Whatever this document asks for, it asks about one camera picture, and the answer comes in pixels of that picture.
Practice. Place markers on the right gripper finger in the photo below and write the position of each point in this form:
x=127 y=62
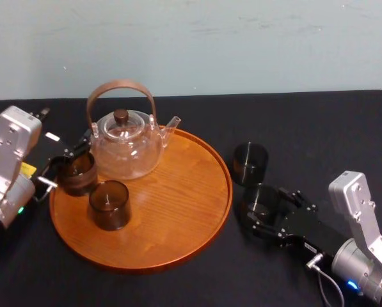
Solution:
x=297 y=199
x=267 y=231

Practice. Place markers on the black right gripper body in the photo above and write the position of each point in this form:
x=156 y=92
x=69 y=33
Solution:
x=306 y=228

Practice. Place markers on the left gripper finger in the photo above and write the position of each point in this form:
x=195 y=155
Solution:
x=53 y=168
x=83 y=145

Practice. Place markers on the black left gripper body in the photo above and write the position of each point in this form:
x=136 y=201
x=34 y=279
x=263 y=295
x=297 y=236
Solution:
x=46 y=150

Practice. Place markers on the dark glass with wooden band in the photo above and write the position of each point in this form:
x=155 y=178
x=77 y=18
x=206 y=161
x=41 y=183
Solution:
x=80 y=180

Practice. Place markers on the dark smoked glass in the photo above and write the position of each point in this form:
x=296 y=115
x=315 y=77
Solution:
x=109 y=211
x=262 y=199
x=249 y=166

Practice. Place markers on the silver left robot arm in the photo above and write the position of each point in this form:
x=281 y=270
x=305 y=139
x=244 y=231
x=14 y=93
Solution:
x=8 y=160

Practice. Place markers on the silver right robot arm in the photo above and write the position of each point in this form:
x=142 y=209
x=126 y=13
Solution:
x=354 y=198

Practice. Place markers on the round wooden tray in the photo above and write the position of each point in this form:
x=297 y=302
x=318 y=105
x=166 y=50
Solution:
x=178 y=208

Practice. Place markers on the glass teapot lid, wooden knob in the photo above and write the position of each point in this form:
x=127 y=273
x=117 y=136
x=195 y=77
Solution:
x=122 y=116

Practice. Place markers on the black tablecloth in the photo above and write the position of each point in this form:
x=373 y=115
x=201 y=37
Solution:
x=312 y=128

